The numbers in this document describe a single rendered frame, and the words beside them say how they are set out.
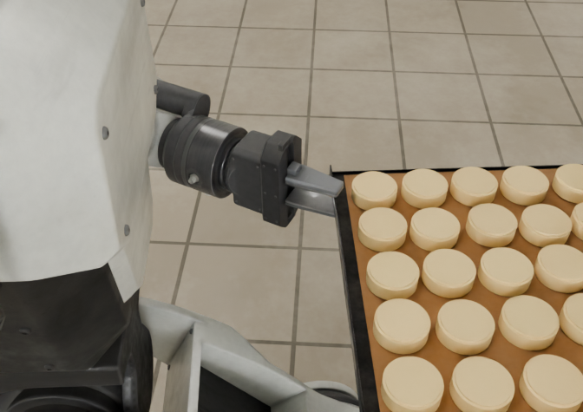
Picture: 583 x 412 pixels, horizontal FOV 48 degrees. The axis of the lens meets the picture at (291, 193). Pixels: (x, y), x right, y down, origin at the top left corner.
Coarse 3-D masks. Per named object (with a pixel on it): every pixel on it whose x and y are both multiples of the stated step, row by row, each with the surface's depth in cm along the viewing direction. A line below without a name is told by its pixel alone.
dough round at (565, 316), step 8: (576, 296) 60; (568, 304) 59; (576, 304) 59; (560, 312) 60; (568, 312) 58; (576, 312) 58; (560, 320) 59; (568, 320) 58; (576, 320) 58; (568, 328) 58; (576, 328) 57; (568, 336) 59; (576, 336) 58
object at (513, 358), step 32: (448, 192) 74; (352, 224) 70; (416, 256) 66; (480, 256) 66; (416, 288) 63; (480, 288) 63; (544, 288) 63; (384, 352) 58; (416, 352) 58; (448, 352) 58; (512, 352) 58; (544, 352) 58; (576, 352) 58; (448, 384) 55
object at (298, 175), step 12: (288, 168) 72; (300, 168) 73; (312, 168) 73; (288, 180) 72; (300, 180) 71; (312, 180) 71; (324, 180) 71; (336, 180) 71; (324, 192) 71; (336, 192) 70
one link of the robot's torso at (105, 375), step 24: (120, 336) 58; (144, 336) 67; (120, 360) 56; (144, 360) 67; (0, 384) 56; (24, 384) 56; (48, 384) 56; (72, 384) 57; (96, 384) 57; (120, 384) 57; (144, 384) 67; (144, 408) 66
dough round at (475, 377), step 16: (464, 368) 54; (480, 368) 54; (496, 368) 54; (464, 384) 53; (480, 384) 53; (496, 384) 53; (512, 384) 53; (464, 400) 52; (480, 400) 52; (496, 400) 52
